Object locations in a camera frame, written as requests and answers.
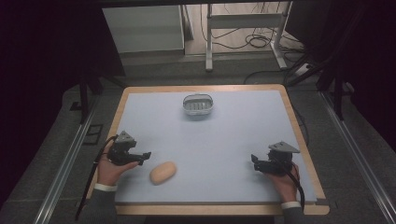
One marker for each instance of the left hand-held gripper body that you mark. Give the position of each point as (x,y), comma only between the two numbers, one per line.
(122,148)

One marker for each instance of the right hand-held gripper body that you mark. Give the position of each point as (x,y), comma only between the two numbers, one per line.
(276,162)

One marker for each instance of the tan bread roll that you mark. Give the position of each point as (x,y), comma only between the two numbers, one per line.
(162,173)

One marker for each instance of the person's right hand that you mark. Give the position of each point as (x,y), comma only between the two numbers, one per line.
(285,186)

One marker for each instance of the person's left hand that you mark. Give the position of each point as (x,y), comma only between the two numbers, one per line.
(109,173)

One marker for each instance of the black floor plate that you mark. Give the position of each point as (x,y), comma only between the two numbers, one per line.
(92,134)

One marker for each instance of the pale blue table mat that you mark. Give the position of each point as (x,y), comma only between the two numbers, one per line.
(211,140)

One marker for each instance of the wooden table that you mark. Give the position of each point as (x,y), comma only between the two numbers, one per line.
(218,210)

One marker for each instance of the black metal stand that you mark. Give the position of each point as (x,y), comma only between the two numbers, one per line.
(83,99)
(337,93)

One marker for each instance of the white power strip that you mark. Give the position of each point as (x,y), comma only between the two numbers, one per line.
(302,69)

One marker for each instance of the grey cabinet panel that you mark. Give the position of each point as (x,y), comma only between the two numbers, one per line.
(143,29)

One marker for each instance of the aluminium floor rail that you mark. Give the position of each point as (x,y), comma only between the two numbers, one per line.
(63,168)
(358,155)

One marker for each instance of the white metal desk frame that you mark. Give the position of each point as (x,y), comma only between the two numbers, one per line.
(246,20)

